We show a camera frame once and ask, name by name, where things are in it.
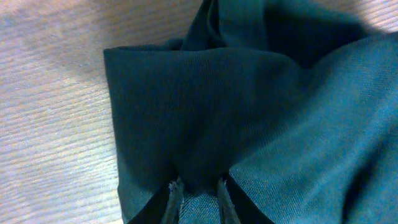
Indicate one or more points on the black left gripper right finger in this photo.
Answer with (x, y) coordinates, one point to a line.
(235, 207)

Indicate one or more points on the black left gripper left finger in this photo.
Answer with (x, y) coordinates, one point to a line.
(163, 207)

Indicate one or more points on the black logo t-shirt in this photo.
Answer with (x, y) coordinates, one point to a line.
(298, 104)

